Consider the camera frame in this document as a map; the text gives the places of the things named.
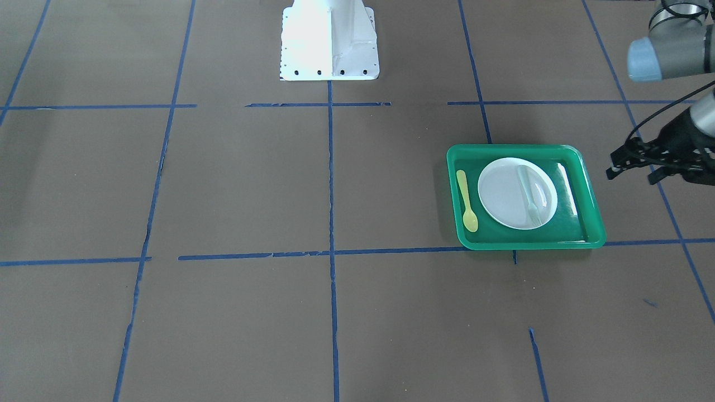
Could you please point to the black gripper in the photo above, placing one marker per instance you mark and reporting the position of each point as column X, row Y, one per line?
column 676, row 135

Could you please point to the pale translucent plastic fork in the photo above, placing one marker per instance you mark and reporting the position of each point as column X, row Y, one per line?
column 532, row 208

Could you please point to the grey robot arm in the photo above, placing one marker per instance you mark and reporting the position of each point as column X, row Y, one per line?
column 680, row 43

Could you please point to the white round plate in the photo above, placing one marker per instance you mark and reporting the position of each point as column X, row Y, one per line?
column 502, row 197

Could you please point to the small blue tape scrap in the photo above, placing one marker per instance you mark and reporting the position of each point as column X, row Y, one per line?
column 651, row 303

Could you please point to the green plastic tray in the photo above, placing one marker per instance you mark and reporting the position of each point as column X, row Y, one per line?
column 577, row 223

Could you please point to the yellow plastic spoon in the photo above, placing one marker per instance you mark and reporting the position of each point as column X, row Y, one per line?
column 469, row 218

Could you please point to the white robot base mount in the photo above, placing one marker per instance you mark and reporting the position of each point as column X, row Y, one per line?
column 328, row 40

